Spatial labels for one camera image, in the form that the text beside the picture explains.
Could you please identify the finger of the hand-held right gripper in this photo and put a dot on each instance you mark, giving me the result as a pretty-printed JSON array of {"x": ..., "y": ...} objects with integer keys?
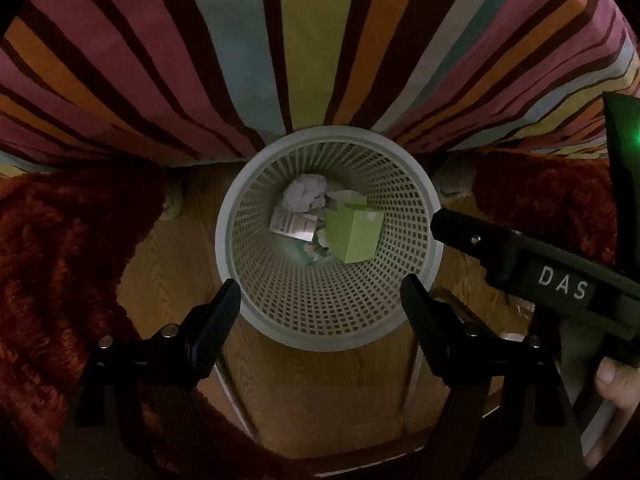
[{"x": 465, "y": 235}]

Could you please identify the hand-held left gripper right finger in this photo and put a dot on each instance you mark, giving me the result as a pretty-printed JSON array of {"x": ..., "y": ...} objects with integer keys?
[{"x": 415, "y": 305}]

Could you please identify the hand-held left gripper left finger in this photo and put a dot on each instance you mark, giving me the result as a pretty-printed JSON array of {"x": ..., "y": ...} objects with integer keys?
[{"x": 225, "y": 305}]

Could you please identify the white mesh waste basket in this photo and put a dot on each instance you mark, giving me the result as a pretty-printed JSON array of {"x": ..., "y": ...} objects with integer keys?
[{"x": 310, "y": 305}]

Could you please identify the green cardboard box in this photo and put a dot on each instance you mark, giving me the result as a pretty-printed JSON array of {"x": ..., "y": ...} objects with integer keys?
[{"x": 352, "y": 235}]

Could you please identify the pink and white box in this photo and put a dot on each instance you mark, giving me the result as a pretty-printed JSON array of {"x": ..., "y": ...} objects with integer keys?
[{"x": 295, "y": 225}]

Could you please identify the white paper ball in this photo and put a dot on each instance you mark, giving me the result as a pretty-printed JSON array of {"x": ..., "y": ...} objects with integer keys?
[{"x": 305, "y": 192}]

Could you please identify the person's right hand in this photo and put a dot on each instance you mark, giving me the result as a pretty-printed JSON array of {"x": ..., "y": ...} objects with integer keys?
[{"x": 620, "y": 385}]

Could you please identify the white bed leg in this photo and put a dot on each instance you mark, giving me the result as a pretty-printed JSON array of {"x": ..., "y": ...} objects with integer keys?
[
  {"x": 172, "y": 200},
  {"x": 452, "y": 180}
]

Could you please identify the red shaggy rug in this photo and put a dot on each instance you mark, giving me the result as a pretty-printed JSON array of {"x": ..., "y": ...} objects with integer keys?
[
  {"x": 545, "y": 200},
  {"x": 60, "y": 285}
]

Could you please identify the striped bed sheet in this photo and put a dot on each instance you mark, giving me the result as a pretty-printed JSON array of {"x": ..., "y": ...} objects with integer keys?
[{"x": 320, "y": 35}]

